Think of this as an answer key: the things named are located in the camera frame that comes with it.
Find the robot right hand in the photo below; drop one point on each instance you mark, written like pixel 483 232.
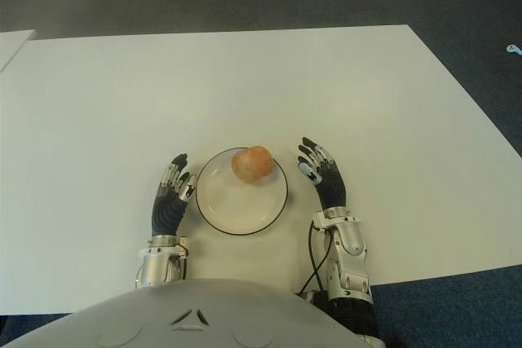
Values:
pixel 332 189

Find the reddish yellow apple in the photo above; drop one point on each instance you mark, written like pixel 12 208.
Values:
pixel 253 164

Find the white side table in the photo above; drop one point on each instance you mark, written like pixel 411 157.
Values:
pixel 12 44

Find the white plate with black rim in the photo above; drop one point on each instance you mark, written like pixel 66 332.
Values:
pixel 240 205

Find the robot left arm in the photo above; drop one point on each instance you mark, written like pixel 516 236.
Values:
pixel 157 262

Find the grey robot torso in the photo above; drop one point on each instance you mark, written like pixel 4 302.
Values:
pixel 183 323

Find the small white blue object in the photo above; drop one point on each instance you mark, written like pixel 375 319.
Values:
pixel 511 48

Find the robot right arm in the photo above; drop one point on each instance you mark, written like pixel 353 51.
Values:
pixel 350 238

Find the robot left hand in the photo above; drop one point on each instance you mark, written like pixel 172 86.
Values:
pixel 167 209

